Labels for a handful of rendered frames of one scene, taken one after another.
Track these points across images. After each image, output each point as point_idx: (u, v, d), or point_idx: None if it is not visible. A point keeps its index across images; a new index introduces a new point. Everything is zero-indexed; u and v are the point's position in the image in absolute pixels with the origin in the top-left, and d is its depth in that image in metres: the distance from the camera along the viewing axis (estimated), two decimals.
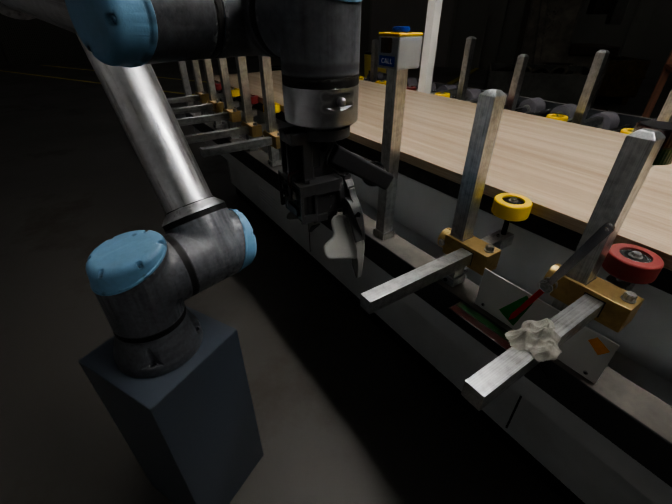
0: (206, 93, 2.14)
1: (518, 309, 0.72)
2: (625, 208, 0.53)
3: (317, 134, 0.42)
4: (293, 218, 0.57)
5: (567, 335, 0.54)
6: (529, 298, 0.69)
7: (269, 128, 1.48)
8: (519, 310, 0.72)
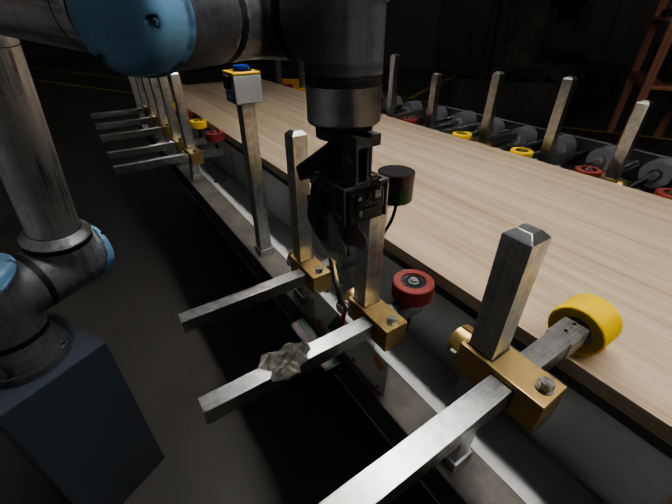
0: None
1: None
2: (374, 242, 0.60)
3: (372, 127, 0.44)
4: (342, 253, 0.52)
5: (325, 356, 0.61)
6: (340, 321, 0.75)
7: (186, 145, 1.54)
8: None
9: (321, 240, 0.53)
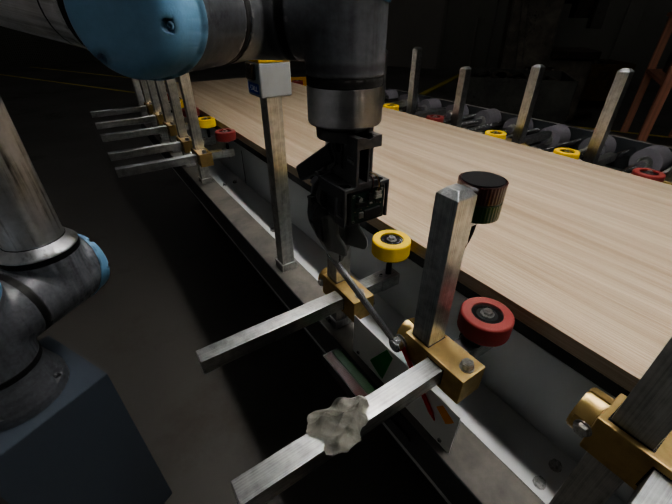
0: (153, 104, 2.08)
1: (422, 396, 0.58)
2: (450, 269, 0.47)
3: (373, 128, 0.44)
4: (342, 253, 0.52)
5: (387, 413, 0.48)
6: None
7: (195, 145, 1.41)
8: (423, 397, 0.58)
9: (321, 240, 0.53)
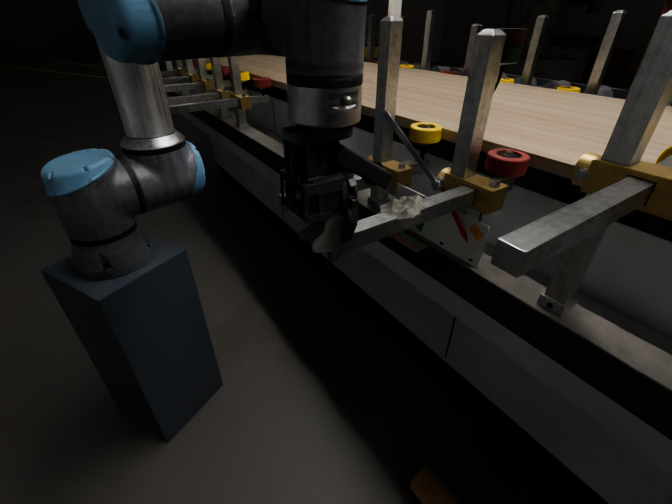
0: (185, 68, 2.24)
1: (457, 224, 0.74)
2: (484, 101, 0.64)
3: (322, 133, 0.42)
4: (307, 240, 0.54)
5: (436, 210, 0.64)
6: None
7: (235, 90, 1.58)
8: (458, 224, 0.74)
9: (321, 225, 0.57)
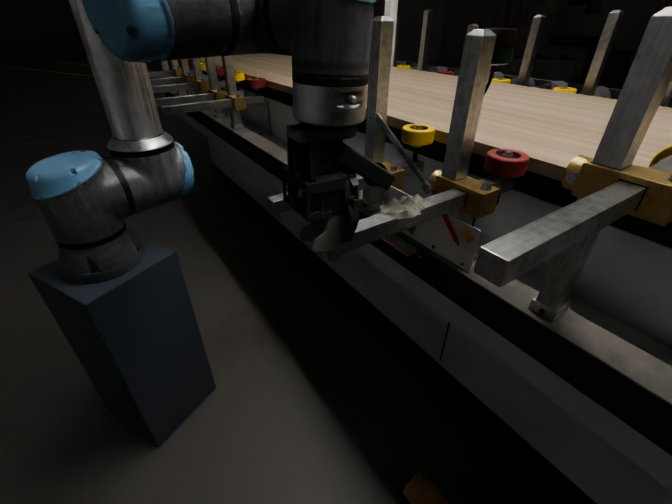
0: (181, 68, 2.23)
1: (448, 227, 0.73)
2: (474, 103, 0.62)
3: (326, 131, 0.42)
4: (307, 239, 0.54)
5: (436, 210, 0.64)
6: None
7: (229, 91, 1.57)
8: (449, 227, 0.73)
9: (321, 225, 0.57)
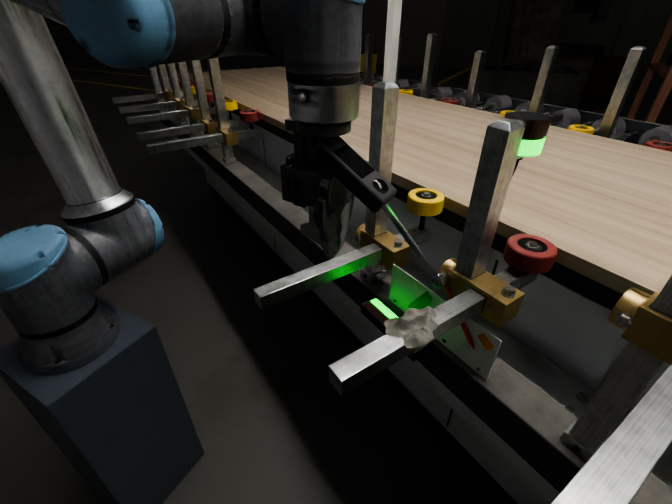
0: (172, 91, 2.13)
1: (463, 328, 0.63)
2: (496, 200, 0.53)
3: (297, 124, 0.46)
4: None
5: (451, 323, 0.54)
6: None
7: (220, 124, 1.47)
8: (464, 328, 0.63)
9: None
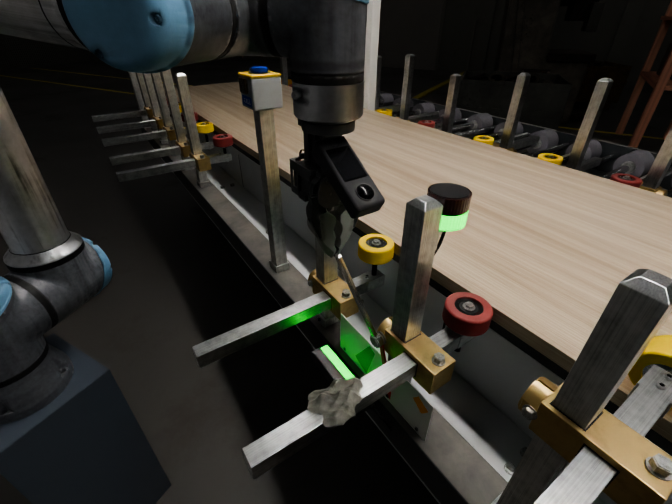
0: None
1: None
2: (421, 272, 0.52)
3: (301, 120, 0.47)
4: None
5: (378, 393, 0.54)
6: (382, 363, 0.65)
7: (193, 150, 1.46)
8: None
9: (349, 224, 0.57)
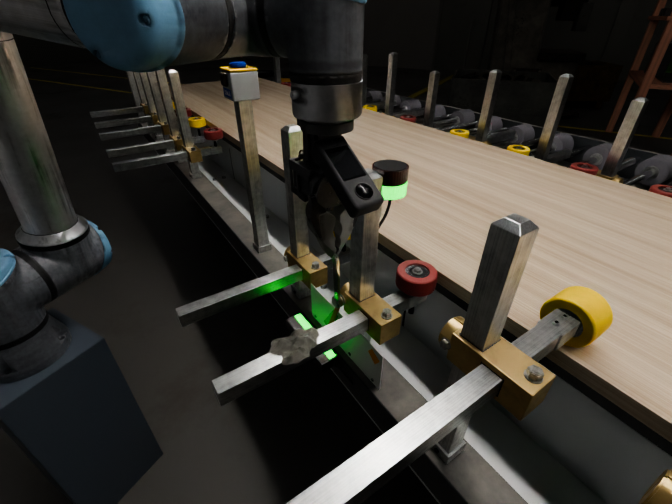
0: None
1: (330, 320, 0.79)
2: (368, 236, 0.61)
3: (300, 120, 0.47)
4: None
5: (333, 341, 0.63)
6: (333, 311, 0.76)
7: (185, 143, 1.55)
8: (331, 321, 0.79)
9: (349, 224, 0.57)
